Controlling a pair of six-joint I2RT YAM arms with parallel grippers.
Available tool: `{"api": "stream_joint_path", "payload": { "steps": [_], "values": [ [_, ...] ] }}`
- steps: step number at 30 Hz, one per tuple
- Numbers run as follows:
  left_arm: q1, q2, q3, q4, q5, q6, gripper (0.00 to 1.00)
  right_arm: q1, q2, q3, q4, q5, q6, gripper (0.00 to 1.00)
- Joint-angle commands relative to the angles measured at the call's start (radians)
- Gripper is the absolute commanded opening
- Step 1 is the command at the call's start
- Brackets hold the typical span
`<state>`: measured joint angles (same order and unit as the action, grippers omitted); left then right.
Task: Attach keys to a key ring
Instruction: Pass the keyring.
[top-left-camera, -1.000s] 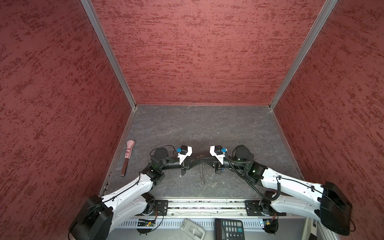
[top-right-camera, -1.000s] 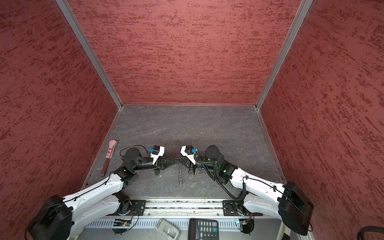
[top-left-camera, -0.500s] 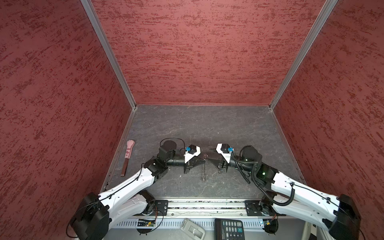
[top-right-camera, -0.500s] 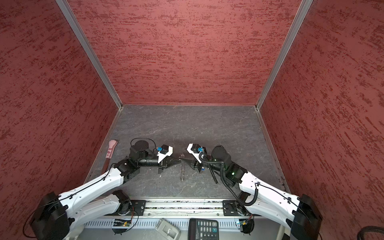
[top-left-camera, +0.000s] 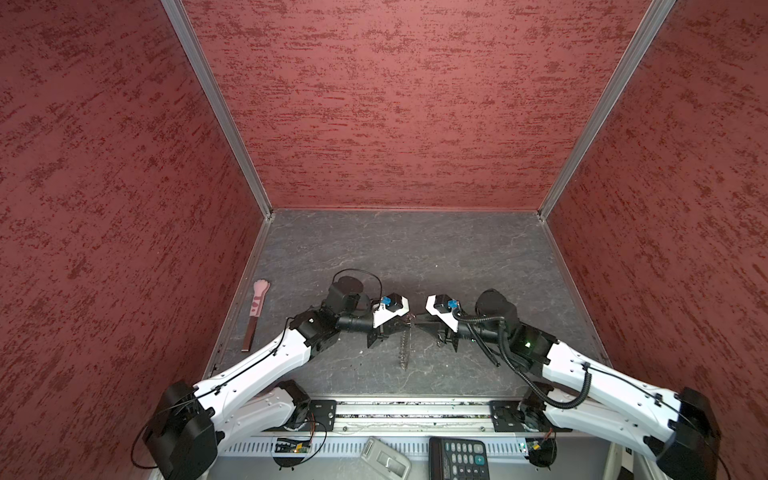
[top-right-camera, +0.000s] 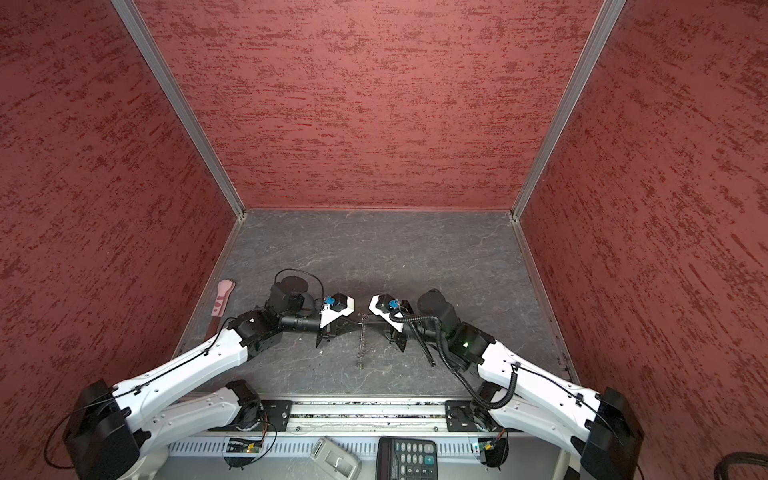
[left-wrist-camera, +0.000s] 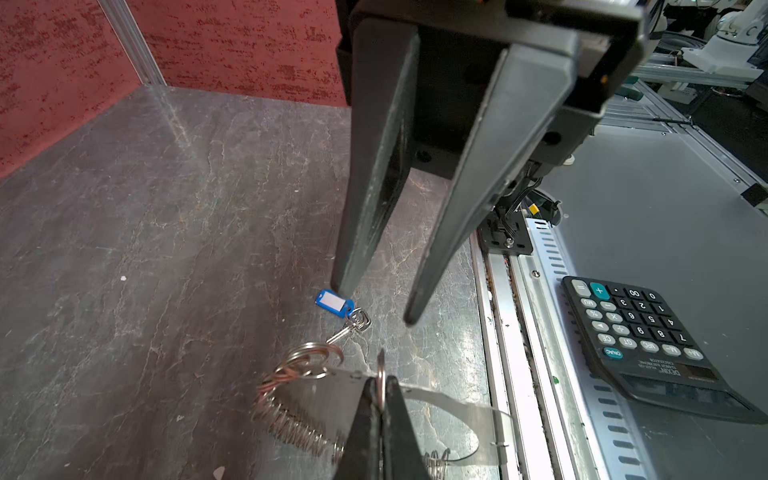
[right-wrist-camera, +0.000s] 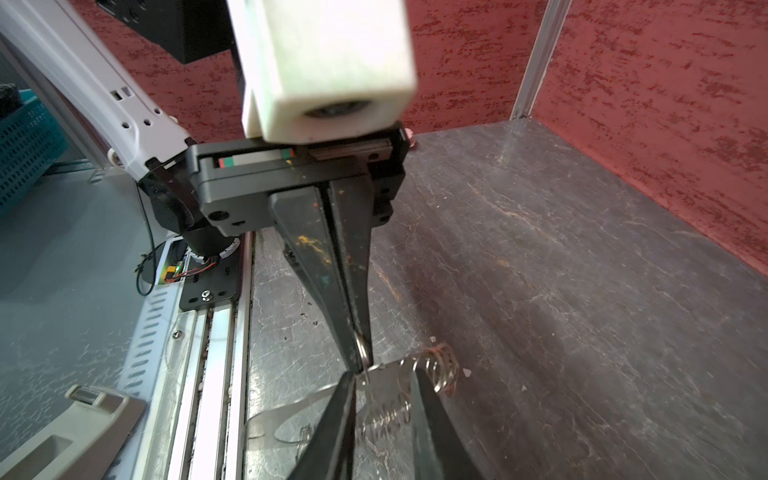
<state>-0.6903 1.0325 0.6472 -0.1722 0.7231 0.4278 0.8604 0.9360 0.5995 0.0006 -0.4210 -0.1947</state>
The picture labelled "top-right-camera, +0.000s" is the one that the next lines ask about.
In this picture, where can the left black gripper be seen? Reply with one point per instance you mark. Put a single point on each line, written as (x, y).
(324, 332)

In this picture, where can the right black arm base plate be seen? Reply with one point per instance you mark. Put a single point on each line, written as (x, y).
(466, 416)

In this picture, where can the pink paw back scratcher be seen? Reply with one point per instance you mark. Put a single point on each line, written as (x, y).
(224, 289)

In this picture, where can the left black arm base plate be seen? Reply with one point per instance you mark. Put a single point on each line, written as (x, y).
(273, 415)

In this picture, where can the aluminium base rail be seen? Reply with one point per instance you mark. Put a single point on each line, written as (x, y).
(366, 415)

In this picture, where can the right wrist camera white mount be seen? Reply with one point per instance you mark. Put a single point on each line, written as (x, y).
(380, 307)

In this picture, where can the black desk calculator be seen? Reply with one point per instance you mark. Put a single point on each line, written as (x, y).
(406, 459)

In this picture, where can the grey plastic device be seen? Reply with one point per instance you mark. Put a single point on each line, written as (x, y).
(336, 462)

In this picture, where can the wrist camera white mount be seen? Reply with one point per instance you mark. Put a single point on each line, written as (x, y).
(380, 307)
(334, 307)

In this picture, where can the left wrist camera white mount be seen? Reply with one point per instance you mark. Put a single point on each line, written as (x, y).
(334, 307)

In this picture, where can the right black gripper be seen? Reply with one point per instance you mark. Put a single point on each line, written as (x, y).
(399, 334)

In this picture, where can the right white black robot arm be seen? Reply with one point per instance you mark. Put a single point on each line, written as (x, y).
(600, 428)

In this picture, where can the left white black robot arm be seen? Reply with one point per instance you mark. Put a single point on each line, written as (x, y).
(111, 428)

